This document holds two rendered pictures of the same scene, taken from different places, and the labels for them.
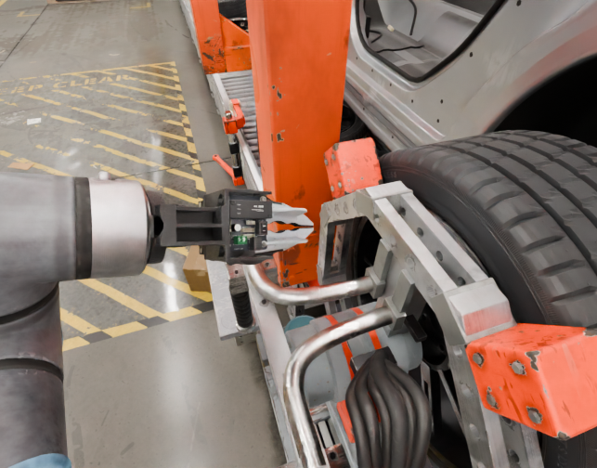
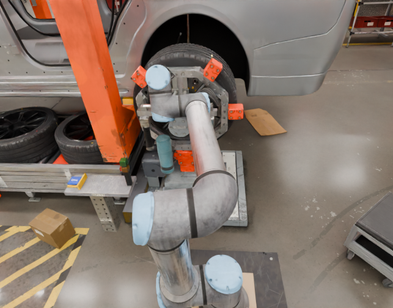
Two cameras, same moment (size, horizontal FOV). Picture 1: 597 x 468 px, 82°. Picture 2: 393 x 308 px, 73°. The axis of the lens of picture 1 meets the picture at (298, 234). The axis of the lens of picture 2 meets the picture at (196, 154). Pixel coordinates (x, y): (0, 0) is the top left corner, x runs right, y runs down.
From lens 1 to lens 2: 1.19 m
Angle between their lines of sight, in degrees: 48
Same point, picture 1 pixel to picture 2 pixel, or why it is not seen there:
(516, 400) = (214, 72)
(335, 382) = not seen: hidden behind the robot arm
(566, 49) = (149, 30)
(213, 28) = not seen: outside the picture
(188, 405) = (132, 262)
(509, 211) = (187, 54)
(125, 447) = (134, 298)
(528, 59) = (140, 36)
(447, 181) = (171, 58)
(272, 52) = (98, 55)
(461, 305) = (197, 69)
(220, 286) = (101, 189)
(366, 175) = not seen: hidden behind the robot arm
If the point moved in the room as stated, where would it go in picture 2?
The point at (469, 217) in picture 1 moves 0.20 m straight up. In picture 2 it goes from (181, 62) to (178, 22)
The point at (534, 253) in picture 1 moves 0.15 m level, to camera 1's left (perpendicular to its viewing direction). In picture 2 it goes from (196, 57) to (184, 66)
